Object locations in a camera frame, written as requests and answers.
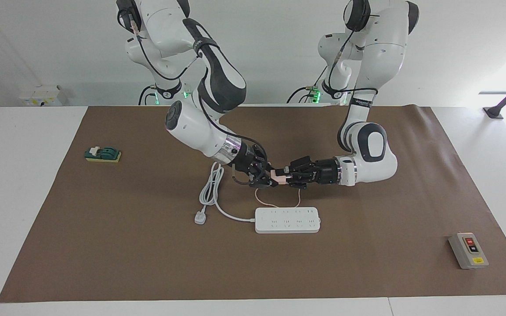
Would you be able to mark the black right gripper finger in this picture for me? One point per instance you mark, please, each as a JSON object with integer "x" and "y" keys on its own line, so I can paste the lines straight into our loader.
{"x": 266, "y": 164}
{"x": 259, "y": 179}

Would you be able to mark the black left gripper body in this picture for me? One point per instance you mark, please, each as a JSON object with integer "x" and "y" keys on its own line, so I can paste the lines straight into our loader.
{"x": 327, "y": 171}

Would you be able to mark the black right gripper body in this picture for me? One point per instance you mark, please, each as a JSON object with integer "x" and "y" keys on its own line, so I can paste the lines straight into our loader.
{"x": 248, "y": 159}

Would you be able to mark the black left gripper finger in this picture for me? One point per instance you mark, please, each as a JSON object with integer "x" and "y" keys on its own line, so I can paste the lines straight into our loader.
{"x": 303, "y": 181}
{"x": 301, "y": 166}

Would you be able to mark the pink charger plug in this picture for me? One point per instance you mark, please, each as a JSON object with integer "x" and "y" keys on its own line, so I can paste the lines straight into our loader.
{"x": 279, "y": 177}

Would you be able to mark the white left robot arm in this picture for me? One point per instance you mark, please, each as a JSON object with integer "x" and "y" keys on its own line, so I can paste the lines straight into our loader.
{"x": 376, "y": 44}

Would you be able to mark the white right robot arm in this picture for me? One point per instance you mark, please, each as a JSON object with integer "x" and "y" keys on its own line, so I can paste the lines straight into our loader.
{"x": 196, "y": 127}

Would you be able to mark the white power strip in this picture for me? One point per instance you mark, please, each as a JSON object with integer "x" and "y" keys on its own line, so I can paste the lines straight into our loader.
{"x": 288, "y": 220}

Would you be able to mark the brown paper mat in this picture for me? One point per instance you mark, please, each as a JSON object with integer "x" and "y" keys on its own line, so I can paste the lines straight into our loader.
{"x": 147, "y": 263}

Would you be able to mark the green knife switch yellow base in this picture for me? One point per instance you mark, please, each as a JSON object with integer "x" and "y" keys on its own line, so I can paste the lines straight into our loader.
{"x": 103, "y": 154}

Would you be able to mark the grey on-off switch box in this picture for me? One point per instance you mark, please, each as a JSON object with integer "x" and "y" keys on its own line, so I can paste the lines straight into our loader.
{"x": 467, "y": 251}

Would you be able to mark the white wall outlet box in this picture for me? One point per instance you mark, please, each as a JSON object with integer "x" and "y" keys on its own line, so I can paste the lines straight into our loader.
{"x": 42, "y": 96}

